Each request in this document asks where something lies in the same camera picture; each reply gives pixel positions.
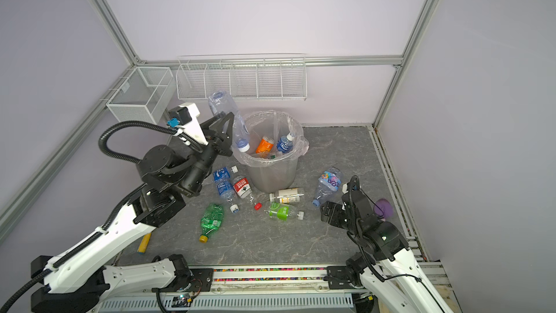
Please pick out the red label clear bottle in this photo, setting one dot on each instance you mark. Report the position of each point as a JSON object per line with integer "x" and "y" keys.
{"x": 246, "y": 192}

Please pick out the white wire wall shelf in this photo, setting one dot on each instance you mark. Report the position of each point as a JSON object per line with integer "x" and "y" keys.
{"x": 243, "y": 76}

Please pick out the orange label bottle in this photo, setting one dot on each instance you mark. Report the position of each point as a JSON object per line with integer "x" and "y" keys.
{"x": 266, "y": 145}

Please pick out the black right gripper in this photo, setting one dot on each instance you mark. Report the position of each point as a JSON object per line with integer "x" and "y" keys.
{"x": 326, "y": 211}

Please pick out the blue label bottle white cap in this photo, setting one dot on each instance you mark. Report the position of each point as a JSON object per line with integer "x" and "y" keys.
{"x": 285, "y": 143}

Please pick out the blue label bottle near bin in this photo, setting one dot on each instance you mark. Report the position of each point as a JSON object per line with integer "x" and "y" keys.
{"x": 222, "y": 182}

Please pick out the purple plastic scoop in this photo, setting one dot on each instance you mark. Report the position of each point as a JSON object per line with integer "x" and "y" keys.
{"x": 383, "y": 209}

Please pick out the green label clear bottle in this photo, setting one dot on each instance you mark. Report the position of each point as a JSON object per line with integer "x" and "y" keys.
{"x": 284, "y": 212}

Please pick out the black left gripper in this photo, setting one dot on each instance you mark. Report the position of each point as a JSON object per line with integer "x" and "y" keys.
{"x": 226, "y": 142}

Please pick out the clear bottle white cap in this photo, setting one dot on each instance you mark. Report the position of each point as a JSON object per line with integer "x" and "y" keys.
{"x": 222, "y": 104}

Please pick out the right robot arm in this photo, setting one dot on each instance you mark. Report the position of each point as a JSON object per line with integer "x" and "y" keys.
{"x": 384, "y": 266}

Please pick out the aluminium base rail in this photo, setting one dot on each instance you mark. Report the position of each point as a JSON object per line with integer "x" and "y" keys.
{"x": 294, "y": 288}

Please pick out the grey mesh waste bin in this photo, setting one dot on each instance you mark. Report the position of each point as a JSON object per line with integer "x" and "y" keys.
{"x": 272, "y": 179}

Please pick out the white yellow label clear bottle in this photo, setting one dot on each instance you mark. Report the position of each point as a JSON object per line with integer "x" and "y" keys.
{"x": 287, "y": 196}

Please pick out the large clear bottle colourful label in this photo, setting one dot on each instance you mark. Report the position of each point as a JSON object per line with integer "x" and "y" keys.
{"x": 329, "y": 183}

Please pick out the white mesh box basket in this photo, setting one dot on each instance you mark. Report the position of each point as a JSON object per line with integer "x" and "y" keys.
{"x": 144, "y": 95}

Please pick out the crushed green bottle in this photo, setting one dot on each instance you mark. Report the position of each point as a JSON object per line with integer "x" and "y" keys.
{"x": 211, "y": 221}

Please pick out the clear plastic bin liner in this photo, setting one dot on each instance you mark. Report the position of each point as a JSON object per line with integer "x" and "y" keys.
{"x": 274, "y": 124}

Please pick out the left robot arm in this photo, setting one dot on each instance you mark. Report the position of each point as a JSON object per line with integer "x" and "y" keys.
{"x": 80, "y": 279}

